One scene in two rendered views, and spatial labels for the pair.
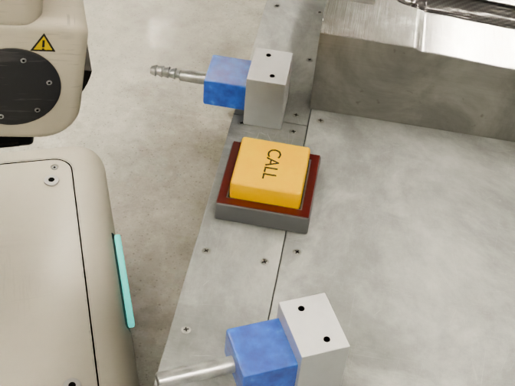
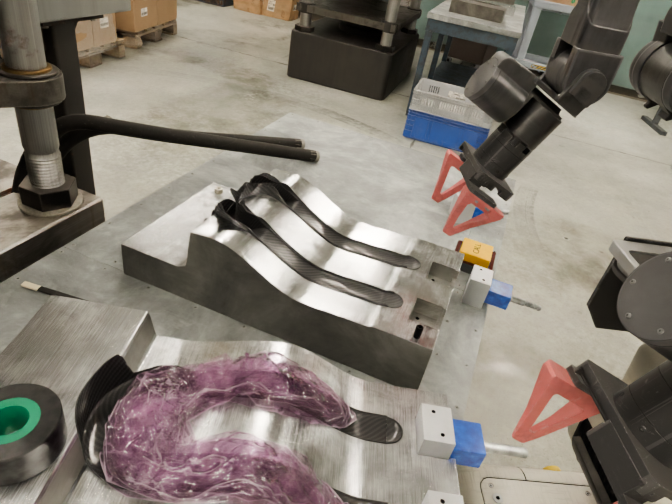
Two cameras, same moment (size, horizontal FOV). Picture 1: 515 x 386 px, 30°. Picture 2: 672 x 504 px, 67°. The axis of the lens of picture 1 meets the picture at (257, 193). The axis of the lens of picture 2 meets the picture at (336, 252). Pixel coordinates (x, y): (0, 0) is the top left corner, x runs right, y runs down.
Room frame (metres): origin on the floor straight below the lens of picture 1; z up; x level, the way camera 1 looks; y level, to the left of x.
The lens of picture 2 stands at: (1.48, -0.13, 1.34)
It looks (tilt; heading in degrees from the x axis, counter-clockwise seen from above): 34 degrees down; 190
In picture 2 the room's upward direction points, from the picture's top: 11 degrees clockwise
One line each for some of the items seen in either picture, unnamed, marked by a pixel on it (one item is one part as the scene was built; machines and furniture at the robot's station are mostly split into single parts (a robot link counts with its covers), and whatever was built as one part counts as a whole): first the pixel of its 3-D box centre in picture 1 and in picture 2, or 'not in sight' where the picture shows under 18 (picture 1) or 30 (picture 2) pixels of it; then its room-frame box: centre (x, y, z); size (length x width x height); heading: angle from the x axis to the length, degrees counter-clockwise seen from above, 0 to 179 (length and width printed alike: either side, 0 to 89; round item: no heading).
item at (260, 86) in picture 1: (218, 80); (503, 295); (0.71, 0.05, 0.83); 0.13 x 0.05 x 0.05; 85
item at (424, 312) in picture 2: not in sight; (424, 322); (0.91, -0.08, 0.87); 0.05 x 0.05 x 0.04; 84
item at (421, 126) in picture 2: not in sight; (447, 125); (-2.37, -0.14, 0.11); 0.61 x 0.41 x 0.22; 87
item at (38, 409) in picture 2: not in sight; (12, 432); (1.28, -0.41, 0.93); 0.08 x 0.08 x 0.04
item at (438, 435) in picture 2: not in sight; (471, 444); (1.07, 0.00, 0.86); 0.13 x 0.05 x 0.05; 102
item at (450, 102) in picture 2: not in sight; (454, 102); (-2.37, -0.14, 0.28); 0.61 x 0.41 x 0.15; 87
